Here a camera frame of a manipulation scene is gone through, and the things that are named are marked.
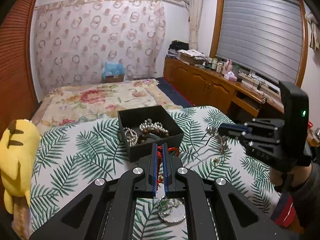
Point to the person's right hand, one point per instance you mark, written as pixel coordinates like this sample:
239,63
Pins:
285,182

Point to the brown louvered wardrobe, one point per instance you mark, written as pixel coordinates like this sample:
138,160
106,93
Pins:
18,97

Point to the floral bed cover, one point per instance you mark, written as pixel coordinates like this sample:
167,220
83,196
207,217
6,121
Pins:
68,104

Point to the cream bundled window curtain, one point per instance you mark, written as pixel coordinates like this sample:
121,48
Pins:
195,12

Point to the circle pattern sheer curtain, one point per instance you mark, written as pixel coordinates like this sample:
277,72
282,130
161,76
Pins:
75,38

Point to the black open jewelry box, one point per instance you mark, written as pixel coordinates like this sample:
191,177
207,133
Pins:
140,128

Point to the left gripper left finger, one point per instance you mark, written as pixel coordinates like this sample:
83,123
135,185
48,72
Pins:
104,209

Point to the palm leaf print tablecloth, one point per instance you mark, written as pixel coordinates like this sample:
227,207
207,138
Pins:
70,157

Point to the stack of folded clothes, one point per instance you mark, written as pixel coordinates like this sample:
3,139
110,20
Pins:
174,47

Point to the yellow Pikachu plush toy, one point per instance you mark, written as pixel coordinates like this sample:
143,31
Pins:
19,144

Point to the wooden sideboard cabinet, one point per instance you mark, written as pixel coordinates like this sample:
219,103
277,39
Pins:
204,87

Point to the small gold earring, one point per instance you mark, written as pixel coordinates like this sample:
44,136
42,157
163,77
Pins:
215,162

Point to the pink tissue box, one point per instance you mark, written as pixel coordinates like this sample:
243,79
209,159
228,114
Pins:
230,76

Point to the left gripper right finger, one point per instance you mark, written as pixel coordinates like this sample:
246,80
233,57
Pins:
215,209

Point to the grey window blind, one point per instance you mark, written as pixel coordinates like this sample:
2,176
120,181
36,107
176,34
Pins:
265,36

